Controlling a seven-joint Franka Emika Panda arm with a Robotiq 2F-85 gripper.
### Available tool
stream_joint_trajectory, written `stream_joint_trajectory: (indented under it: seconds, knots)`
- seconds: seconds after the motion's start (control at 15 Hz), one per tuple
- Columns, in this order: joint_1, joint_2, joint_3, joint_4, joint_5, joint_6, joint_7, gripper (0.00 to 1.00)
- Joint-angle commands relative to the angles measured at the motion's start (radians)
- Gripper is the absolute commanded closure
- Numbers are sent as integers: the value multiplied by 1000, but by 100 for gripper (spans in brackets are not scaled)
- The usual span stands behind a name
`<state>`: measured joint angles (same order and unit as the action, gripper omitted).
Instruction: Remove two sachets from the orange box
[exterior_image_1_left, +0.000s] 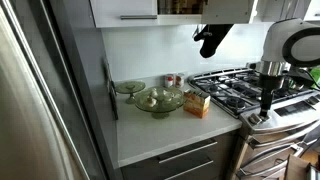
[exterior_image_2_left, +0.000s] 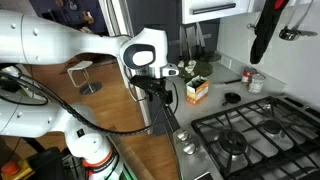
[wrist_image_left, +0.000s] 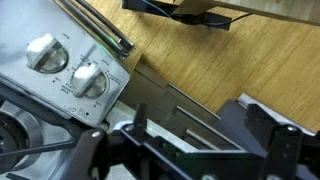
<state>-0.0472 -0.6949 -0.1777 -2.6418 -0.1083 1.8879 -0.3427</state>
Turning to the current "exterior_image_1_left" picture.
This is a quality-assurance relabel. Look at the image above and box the black oven mitt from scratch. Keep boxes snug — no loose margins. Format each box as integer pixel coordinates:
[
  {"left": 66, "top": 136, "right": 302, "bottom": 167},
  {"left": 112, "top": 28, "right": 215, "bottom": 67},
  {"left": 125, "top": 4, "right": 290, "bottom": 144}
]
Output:
[{"left": 194, "top": 24, "right": 233, "bottom": 58}]

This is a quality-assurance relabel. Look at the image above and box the grey drawer cabinet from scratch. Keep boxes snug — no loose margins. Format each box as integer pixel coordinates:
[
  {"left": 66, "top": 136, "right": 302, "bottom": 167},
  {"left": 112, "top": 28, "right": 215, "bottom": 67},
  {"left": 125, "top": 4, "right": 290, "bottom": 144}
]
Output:
[{"left": 121, "top": 130, "right": 237, "bottom": 180}]

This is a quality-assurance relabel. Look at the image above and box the orange tea sachet box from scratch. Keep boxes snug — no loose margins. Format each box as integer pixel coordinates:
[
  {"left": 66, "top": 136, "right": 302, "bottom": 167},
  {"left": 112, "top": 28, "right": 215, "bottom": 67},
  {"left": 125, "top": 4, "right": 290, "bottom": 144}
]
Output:
[{"left": 183, "top": 89, "right": 211, "bottom": 118}]

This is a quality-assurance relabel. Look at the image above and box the small green glass cake stand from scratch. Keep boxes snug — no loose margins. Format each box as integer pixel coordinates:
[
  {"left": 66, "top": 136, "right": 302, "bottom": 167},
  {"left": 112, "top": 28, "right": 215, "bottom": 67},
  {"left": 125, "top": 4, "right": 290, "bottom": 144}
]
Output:
[{"left": 115, "top": 81, "right": 145, "bottom": 104}]

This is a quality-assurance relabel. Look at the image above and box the white upper cabinet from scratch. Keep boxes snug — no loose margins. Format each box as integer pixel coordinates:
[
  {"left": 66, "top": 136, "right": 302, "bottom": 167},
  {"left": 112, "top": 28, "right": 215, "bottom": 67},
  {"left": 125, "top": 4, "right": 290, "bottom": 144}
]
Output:
[{"left": 89, "top": 0, "right": 320, "bottom": 29}]

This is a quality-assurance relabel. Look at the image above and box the red label tin can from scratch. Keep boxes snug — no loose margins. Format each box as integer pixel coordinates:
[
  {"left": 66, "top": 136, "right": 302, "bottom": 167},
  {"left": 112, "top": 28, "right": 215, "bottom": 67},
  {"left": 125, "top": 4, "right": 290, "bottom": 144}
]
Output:
[{"left": 165, "top": 74, "right": 174, "bottom": 87}]

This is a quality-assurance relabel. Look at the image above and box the stainless steel refrigerator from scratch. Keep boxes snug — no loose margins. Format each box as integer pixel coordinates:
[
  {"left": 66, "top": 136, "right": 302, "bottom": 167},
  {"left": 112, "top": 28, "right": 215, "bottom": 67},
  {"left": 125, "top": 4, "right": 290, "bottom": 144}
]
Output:
[{"left": 0, "top": 0, "right": 122, "bottom": 180}]

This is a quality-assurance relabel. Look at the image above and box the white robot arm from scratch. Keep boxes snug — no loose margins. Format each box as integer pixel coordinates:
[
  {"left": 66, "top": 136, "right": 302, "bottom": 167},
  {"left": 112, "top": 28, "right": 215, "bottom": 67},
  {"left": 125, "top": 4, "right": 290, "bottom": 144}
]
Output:
[{"left": 257, "top": 18, "right": 320, "bottom": 118}]

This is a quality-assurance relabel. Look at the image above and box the large green glass cake stand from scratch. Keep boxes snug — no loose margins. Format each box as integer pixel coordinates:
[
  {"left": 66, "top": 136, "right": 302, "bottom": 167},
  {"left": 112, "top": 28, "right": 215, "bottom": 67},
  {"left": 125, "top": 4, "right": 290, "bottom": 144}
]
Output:
[{"left": 135, "top": 86, "right": 185, "bottom": 119}]

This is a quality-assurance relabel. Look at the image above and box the white label tin can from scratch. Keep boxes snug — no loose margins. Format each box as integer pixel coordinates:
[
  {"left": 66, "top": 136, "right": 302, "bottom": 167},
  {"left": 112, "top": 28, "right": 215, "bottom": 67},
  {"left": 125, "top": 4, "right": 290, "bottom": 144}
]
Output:
[{"left": 175, "top": 73, "right": 184, "bottom": 88}]

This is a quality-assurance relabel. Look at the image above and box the stainless gas stove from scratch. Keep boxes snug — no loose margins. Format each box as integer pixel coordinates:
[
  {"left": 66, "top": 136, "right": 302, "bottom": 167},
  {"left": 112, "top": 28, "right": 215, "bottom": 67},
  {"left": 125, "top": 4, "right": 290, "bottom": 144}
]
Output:
[{"left": 188, "top": 68, "right": 320, "bottom": 180}]

